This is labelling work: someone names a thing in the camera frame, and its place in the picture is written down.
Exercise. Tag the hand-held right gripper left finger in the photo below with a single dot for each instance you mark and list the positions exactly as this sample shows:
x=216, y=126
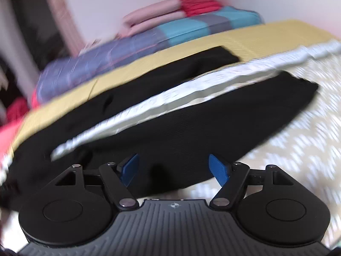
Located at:
x=130, y=169

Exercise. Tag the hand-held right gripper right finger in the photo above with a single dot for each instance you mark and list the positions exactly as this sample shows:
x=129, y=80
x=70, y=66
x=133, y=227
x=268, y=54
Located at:
x=218, y=168

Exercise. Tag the black pants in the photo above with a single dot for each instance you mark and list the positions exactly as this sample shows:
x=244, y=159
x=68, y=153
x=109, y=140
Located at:
x=186, y=138

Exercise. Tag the white patterned bed sheet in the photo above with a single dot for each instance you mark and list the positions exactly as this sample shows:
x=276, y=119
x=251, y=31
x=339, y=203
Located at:
x=306, y=152

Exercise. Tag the blue plaid bed sheet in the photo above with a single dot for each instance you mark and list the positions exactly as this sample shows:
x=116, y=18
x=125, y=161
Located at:
x=120, y=50

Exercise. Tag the coral pink cloth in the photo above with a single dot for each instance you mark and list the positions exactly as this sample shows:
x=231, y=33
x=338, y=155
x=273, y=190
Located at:
x=9, y=136

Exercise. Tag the red cloth pile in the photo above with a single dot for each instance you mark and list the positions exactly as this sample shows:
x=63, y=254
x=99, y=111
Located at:
x=17, y=110

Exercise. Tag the yellow blanket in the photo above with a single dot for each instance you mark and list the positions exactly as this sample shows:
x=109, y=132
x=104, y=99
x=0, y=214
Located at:
x=266, y=40

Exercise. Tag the folded pink blanket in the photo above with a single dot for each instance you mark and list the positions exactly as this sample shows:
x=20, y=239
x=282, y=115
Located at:
x=157, y=9
x=149, y=25

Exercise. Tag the folded red blanket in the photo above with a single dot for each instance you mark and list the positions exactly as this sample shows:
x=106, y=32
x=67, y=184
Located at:
x=199, y=1

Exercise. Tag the pink curtain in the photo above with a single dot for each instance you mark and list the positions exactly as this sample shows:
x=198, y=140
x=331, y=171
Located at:
x=64, y=10

